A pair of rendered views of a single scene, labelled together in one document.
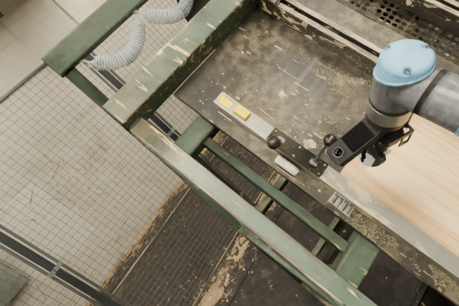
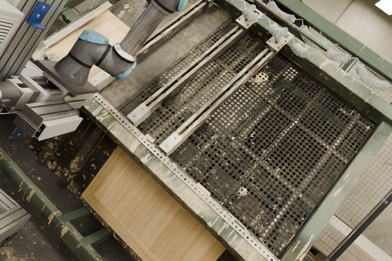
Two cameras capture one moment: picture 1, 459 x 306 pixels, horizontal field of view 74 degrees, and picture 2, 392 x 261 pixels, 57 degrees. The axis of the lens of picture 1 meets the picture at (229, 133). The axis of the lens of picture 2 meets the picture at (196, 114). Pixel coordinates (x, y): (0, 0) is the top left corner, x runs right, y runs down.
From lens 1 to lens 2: 238 cm
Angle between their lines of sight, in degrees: 31
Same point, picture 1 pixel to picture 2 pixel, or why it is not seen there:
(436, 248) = (68, 30)
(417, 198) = not seen: hidden behind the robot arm
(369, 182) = (102, 20)
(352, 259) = (73, 14)
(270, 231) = not seen: outside the picture
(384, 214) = (86, 18)
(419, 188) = not seen: hidden behind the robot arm
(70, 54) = not seen: outside the picture
